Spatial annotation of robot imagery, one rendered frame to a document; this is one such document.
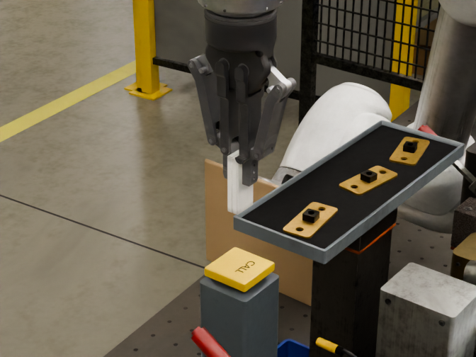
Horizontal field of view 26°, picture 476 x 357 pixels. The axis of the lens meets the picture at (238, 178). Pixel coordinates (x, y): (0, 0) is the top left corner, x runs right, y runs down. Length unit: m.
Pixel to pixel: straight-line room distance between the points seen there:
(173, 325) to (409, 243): 0.55
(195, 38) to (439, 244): 2.43
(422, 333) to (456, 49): 0.53
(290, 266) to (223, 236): 0.16
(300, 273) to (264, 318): 0.70
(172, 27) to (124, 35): 0.94
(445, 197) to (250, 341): 0.77
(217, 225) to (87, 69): 2.99
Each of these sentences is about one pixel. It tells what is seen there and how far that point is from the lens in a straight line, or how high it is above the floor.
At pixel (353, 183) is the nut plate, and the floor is 1.16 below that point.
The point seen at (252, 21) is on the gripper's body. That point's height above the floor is 1.47.
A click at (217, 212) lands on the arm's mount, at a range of 2.00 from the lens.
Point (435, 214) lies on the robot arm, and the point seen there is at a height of 0.87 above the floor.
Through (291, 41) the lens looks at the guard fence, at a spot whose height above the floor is 0.38.
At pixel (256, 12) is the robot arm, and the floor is 1.48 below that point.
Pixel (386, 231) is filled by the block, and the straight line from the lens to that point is 1.43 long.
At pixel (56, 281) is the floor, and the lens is 3.33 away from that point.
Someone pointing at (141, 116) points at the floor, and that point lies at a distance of 4.42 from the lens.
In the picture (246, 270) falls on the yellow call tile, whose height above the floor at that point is 1.16.
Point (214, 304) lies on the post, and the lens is 1.21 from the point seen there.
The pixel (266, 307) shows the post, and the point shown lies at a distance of 1.22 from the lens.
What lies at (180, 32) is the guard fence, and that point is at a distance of 4.44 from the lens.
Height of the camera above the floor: 1.81
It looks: 28 degrees down
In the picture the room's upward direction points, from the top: straight up
